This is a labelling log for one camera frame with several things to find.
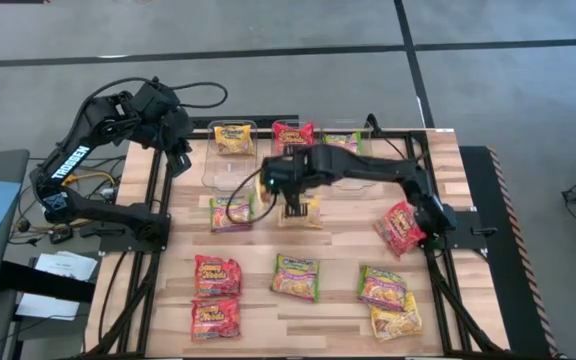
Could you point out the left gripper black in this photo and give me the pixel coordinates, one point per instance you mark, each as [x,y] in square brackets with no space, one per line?
[168,132]

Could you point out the black beam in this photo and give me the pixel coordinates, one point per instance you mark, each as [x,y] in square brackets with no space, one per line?
[43,282]

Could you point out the red Saucy Noods packet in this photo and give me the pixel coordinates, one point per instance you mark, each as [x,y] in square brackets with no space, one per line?
[215,319]
[293,135]
[217,276]
[398,231]

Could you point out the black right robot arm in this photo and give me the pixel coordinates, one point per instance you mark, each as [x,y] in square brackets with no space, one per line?
[378,167]

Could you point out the black mat striped edge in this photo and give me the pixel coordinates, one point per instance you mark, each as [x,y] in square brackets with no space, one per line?
[498,280]

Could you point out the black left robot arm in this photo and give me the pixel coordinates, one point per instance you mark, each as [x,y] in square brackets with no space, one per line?
[70,162]

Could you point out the clear plastic bin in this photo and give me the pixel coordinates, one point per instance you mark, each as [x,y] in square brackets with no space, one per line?
[318,131]
[228,172]
[353,189]

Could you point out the green lime chili ramen packet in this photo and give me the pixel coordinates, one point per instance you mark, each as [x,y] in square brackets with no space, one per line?
[295,277]
[382,287]
[342,141]
[218,212]

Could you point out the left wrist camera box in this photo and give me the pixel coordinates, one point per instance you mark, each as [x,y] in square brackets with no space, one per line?
[180,163]

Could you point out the black power adapter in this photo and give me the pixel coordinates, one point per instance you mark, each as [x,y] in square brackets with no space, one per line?
[61,235]

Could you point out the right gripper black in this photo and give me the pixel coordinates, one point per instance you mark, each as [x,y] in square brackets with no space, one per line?
[293,172]

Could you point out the white paper sheet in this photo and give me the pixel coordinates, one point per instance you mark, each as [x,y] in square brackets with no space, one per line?
[48,307]
[68,267]

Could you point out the black aluminium rail frame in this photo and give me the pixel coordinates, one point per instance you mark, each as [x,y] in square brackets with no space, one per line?
[264,121]

